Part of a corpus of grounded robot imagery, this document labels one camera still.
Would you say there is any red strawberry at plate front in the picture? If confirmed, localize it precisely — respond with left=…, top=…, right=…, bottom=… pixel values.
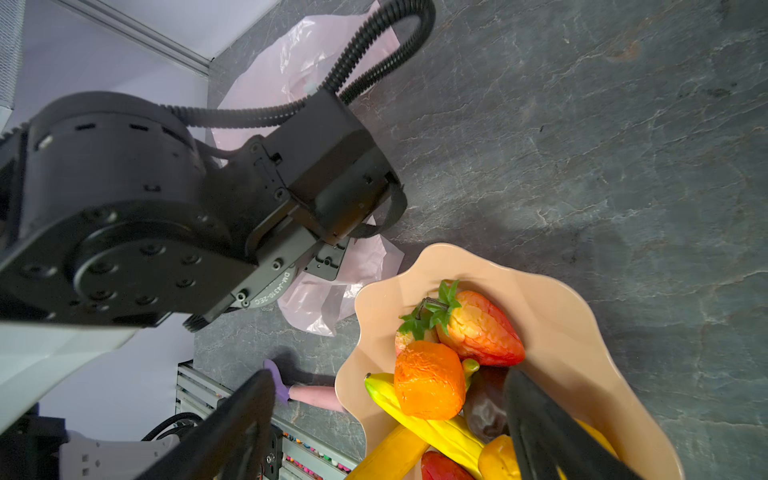
left=421, top=451, right=474, bottom=480

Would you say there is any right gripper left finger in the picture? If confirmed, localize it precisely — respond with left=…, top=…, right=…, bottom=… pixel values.
left=139, top=370, right=275, bottom=479

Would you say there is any pale strawberry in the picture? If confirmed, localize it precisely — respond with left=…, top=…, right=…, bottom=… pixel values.
left=394, top=326, right=439, bottom=357

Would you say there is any dark brown fig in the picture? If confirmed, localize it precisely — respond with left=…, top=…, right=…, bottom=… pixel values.
left=463, top=366, right=509, bottom=443

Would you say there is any beige wavy fruit plate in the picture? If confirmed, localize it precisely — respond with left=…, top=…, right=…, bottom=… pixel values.
left=335, top=243, right=685, bottom=479

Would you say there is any yellow pear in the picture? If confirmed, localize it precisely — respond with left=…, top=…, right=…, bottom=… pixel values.
left=478, top=420, right=618, bottom=480

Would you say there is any pink plastic bag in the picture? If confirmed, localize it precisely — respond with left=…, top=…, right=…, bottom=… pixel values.
left=185, top=1, right=435, bottom=331

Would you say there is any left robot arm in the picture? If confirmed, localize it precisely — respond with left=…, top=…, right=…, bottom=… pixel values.
left=1, top=92, right=407, bottom=330

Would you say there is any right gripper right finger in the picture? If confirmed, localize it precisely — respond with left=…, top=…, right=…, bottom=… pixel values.
left=503, top=368, right=639, bottom=479

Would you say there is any purple scoop pink handle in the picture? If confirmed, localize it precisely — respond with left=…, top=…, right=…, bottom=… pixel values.
left=263, top=359, right=346, bottom=413

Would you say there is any yellow banana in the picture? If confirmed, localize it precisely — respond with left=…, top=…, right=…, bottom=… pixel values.
left=365, top=373, right=485, bottom=479

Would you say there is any small white mesh basket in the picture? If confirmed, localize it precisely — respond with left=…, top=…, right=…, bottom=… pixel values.
left=0, top=0, right=26, bottom=113

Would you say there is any orange tangerine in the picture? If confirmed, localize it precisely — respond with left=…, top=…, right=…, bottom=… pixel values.
left=394, top=340, right=466, bottom=420

